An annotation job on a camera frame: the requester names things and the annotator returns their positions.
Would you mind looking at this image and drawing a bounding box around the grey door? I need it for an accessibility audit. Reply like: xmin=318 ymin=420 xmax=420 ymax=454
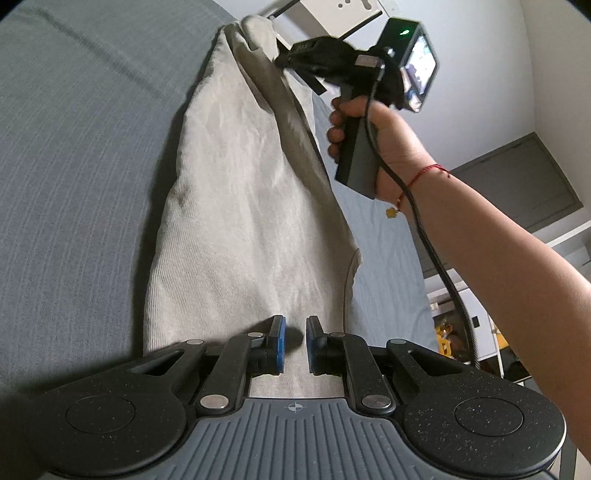
xmin=420 ymin=131 xmax=584 ymax=280

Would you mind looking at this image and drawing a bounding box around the black braided cable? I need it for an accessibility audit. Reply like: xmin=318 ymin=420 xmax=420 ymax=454
xmin=363 ymin=59 xmax=482 ymax=370

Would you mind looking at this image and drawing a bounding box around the person's right forearm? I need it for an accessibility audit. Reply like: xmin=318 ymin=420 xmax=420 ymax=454
xmin=411 ymin=171 xmax=590 ymax=455

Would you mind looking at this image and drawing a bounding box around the red string bracelet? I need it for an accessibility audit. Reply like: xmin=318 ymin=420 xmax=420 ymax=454
xmin=386 ymin=162 xmax=452 ymax=219

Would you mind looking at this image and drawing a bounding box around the person's right hand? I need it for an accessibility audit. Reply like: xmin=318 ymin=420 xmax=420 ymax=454
xmin=327 ymin=96 xmax=443 ymax=187

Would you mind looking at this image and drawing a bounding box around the beige t-shirt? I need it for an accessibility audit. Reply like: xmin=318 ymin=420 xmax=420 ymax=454
xmin=143 ymin=16 xmax=361 ymax=398

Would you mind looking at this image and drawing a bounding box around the white black wooden chair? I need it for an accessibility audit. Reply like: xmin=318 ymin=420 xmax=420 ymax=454
xmin=267 ymin=0 xmax=384 ymax=42

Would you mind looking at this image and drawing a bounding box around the grey bed sheet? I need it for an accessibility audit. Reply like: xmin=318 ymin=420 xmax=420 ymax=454
xmin=1 ymin=1 xmax=437 ymax=402

